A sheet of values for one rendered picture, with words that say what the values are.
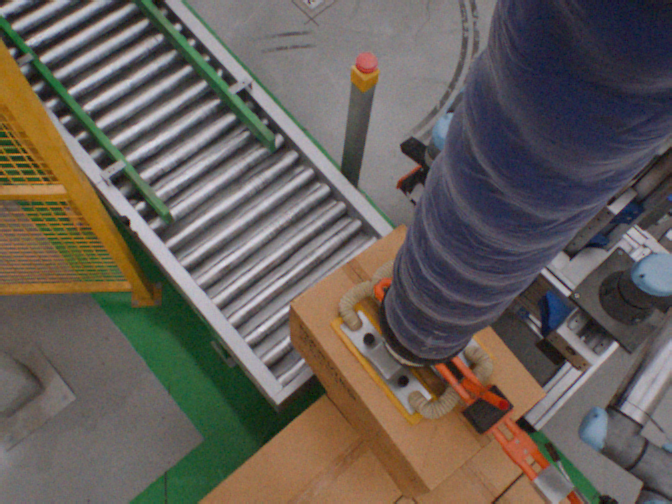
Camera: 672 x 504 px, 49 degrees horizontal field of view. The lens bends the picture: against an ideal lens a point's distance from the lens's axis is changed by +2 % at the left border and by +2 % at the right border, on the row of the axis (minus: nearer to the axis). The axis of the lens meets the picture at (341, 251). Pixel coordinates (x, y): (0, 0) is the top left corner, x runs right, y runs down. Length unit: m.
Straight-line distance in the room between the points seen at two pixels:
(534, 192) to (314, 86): 2.73
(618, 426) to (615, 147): 0.86
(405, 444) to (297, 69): 2.16
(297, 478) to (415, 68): 2.07
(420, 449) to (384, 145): 1.82
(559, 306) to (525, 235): 1.31
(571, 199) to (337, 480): 1.68
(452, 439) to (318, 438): 0.63
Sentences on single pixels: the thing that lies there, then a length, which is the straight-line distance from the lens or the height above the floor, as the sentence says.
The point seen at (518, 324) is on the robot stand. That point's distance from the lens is 2.98.
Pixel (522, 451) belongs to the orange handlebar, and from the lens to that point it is 1.83.
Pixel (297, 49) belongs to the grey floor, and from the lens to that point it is 3.67.
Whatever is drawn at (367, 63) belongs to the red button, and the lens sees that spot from 2.36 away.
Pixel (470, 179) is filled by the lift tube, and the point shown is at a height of 2.14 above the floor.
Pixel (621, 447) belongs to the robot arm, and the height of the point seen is 1.53.
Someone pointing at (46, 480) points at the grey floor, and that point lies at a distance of 3.11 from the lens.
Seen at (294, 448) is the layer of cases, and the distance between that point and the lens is 2.43.
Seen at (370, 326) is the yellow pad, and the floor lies 1.10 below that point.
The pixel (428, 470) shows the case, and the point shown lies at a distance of 1.91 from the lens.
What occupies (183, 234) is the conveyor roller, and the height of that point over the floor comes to 0.55.
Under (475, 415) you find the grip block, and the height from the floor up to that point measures 1.22.
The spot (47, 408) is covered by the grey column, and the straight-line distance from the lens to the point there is 3.13.
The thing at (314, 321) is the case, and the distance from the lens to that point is 1.95.
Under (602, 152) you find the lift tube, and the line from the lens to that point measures 0.79.
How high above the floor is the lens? 2.96
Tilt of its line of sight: 69 degrees down
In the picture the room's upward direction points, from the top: 9 degrees clockwise
